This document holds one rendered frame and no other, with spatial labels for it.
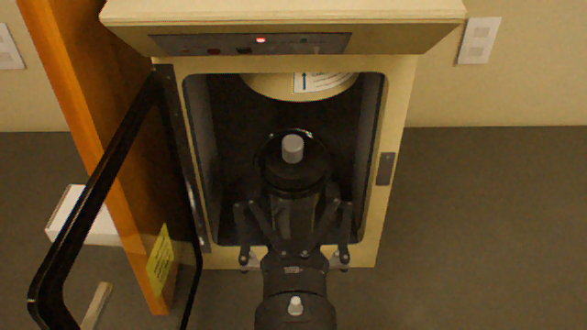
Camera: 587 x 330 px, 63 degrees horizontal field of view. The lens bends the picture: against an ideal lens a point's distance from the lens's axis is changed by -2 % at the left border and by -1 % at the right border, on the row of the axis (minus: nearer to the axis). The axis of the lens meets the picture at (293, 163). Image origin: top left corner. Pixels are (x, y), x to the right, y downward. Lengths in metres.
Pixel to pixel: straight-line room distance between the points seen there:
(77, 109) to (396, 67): 0.37
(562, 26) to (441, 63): 0.26
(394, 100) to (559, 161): 0.68
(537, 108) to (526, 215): 0.34
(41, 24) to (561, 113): 1.18
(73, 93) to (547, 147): 1.04
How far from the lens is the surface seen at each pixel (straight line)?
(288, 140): 0.62
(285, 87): 0.64
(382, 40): 0.51
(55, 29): 0.51
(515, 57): 1.22
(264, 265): 0.59
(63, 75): 0.54
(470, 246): 1.00
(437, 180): 1.10
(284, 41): 0.49
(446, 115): 1.26
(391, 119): 0.66
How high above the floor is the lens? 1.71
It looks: 45 degrees down
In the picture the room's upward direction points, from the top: straight up
